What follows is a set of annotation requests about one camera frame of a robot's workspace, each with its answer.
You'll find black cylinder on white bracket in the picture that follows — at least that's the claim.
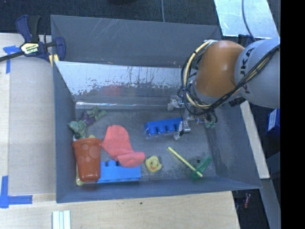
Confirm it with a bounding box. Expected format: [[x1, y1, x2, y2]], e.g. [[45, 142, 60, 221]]
[[228, 96, 246, 107]]

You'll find yellow rubber duck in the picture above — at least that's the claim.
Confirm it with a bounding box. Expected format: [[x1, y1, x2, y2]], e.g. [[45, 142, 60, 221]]
[[145, 155, 163, 173]]

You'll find green and purple toy figure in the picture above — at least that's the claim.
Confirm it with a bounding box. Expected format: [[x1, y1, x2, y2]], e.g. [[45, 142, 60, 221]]
[[67, 106, 108, 139]]

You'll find grey metal bin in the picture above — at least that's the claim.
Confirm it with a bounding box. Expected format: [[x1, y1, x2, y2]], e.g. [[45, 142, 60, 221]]
[[50, 14, 263, 204]]

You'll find blue toy building brick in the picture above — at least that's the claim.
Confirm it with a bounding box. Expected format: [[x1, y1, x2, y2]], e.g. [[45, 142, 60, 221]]
[[96, 160, 142, 184]]

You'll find coral pink cloth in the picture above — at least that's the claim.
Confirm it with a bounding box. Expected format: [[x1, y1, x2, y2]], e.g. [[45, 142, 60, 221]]
[[101, 124, 146, 168]]

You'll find green plastic piece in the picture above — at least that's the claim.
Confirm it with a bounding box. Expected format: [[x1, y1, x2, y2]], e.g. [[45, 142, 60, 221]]
[[191, 156, 213, 180]]

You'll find blue block with round studs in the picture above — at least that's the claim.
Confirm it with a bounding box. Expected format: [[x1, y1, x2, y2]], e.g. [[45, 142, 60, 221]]
[[143, 117, 183, 136]]

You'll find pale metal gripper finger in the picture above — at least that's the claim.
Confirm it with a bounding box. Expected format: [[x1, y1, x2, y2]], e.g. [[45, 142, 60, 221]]
[[167, 96, 184, 112], [174, 121, 192, 141]]

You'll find yellow thin stick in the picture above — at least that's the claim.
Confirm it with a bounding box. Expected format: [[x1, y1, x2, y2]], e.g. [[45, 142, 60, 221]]
[[167, 146, 203, 178]]

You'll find orange cup with pale dots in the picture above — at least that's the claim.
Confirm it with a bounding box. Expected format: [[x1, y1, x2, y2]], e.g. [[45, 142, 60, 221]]
[[71, 137, 103, 183]]

